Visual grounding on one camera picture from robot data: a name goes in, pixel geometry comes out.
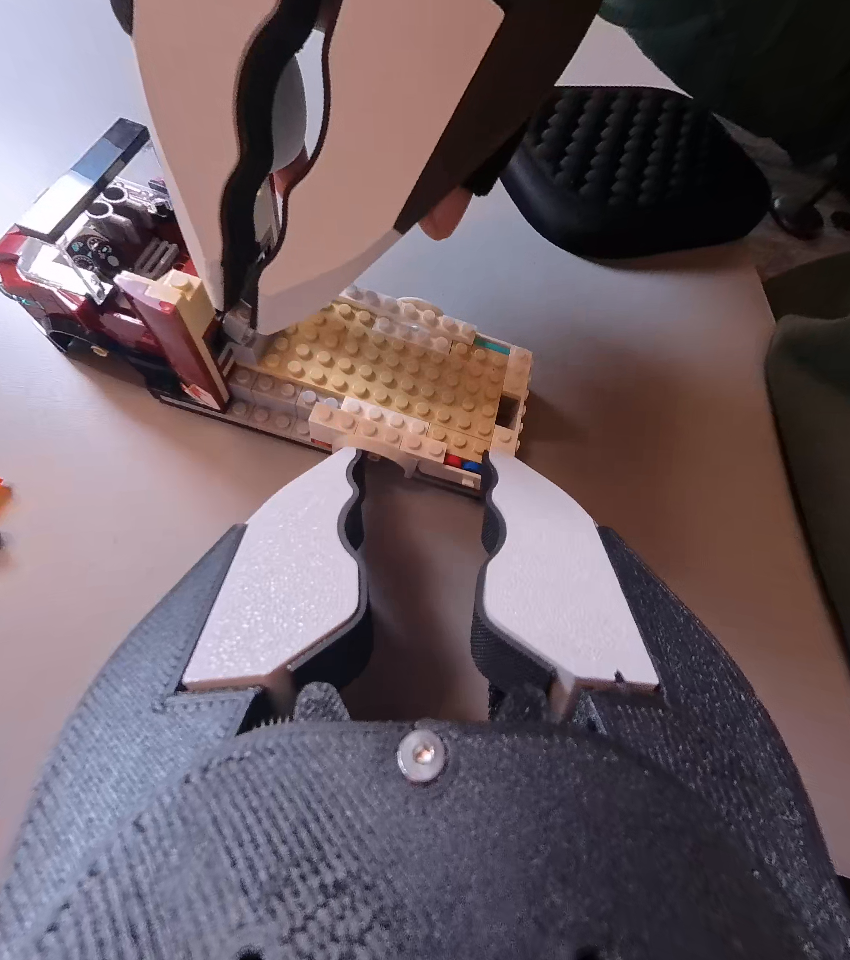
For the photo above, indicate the person's right hand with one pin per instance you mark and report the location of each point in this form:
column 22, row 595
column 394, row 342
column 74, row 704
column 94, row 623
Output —
column 447, row 217

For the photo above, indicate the light grey long brick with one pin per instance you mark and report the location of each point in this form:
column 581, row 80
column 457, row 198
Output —
column 251, row 352

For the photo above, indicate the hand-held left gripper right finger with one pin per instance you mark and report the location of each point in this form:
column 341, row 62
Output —
column 567, row 600

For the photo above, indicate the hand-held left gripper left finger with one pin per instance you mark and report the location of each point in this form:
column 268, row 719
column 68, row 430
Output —
column 275, row 592

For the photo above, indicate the toy brick truck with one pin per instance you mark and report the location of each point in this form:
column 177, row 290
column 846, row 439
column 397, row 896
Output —
column 395, row 367

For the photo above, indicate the person's right forearm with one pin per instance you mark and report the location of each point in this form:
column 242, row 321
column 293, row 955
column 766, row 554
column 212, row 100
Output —
column 769, row 60

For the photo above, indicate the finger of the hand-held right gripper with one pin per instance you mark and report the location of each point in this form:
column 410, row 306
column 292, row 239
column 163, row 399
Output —
column 185, row 112
column 395, row 112

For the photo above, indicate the grey plate brick with hole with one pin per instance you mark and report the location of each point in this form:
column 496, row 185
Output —
column 239, row 326

